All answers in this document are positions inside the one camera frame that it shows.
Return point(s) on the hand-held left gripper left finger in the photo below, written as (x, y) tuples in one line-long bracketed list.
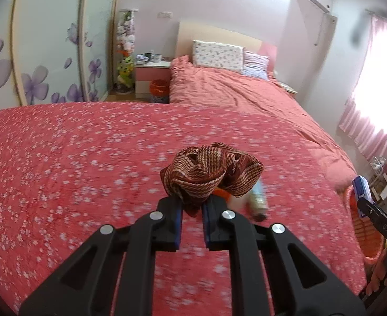
[(178, 225)]

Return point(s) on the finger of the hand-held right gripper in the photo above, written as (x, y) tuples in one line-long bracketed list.
[(362, 191)]

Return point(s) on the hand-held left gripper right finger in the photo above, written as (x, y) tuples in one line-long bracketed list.
[(207, 225)]

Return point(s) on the orange laundry basket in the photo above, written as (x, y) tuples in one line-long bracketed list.
[(366, 237)]

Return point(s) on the brown striped cloth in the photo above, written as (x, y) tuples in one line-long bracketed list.
[(196, 171)]

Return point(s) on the white cluttered shelf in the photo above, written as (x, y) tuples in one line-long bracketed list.
[(386, 177)]

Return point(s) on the orange white packet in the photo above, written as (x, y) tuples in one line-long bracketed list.
[(221, 193)]

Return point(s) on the pink curtain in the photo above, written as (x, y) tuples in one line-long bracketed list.
[(364, 115)]

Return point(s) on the orange cloth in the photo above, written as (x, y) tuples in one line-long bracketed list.
[(379, 270)]

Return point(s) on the red floral bedspread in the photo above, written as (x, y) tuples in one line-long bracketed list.
[(65, 171)]

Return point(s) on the pink duvet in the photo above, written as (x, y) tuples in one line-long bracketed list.
[(239, 95)]

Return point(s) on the orange waste bin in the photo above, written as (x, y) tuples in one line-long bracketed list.
[(159, 89)]

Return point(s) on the pink white nightstand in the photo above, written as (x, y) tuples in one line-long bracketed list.
[(145, 79)]

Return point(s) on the striped pillow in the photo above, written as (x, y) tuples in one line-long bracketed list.
[(255, 65)]

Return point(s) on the pink pillow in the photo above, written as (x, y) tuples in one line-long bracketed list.
[(268, 52)]

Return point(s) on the clutter on nightstand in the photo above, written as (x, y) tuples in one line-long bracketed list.
[(154, 57)]

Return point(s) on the white floral pillow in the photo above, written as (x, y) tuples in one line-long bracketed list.
[(216, 56)]

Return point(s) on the plush toy column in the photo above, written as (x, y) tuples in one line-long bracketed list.
[(126, 49)]

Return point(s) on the beige headboard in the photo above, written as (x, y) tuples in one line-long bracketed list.
[(213, 31)]

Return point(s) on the purple flower wardrobe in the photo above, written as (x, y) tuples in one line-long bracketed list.
[(42, 39)]

